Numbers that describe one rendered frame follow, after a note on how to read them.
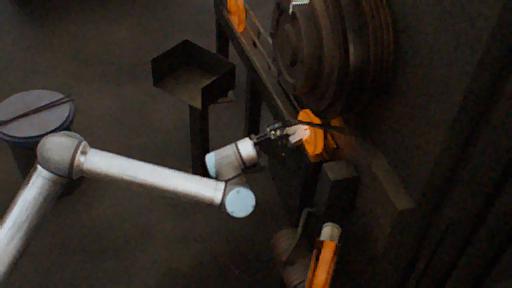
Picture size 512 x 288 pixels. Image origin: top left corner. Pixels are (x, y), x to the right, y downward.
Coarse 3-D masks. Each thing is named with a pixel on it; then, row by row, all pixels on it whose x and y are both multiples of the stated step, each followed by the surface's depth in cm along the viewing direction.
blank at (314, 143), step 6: (300, 114) 182; (306, 114) 177; (312, 114) 176; (306, 120) 178; (312, 120) 175; (318, 120) 175; (312, 132) 175; (318, 132) 174; (306, 138) 184; (312, 138) 176; (318, 138) 175; (306, 144) 183; (312, 144) 177; (318, 144) 176; (312, 150) 178; (318, 150) 178
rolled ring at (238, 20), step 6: (228, 0) 246; (234, 0) 235; (240, 0) 234; (228, 6) 248; (234, 6) 247; (240, 6) 233; (234, 12) 248; (240, 12) 234; (234, 18) 248; (240, 18) 235; (234, 24) 245; (240, 24) 237; (240, 30) 241
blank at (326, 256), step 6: (324, 246) 143; (330, 246) 144; (324, 252) 142; (330, 252) 142; (324, 258) 141; (330, 258) 141; (318, 264) 140; (324, 264) 140; (330, 264) 140; (318, 270) 140; (324, 270) 140; (318, 276) 140; (324, 276) 139; (318, 282) 140; (324, 282) 140
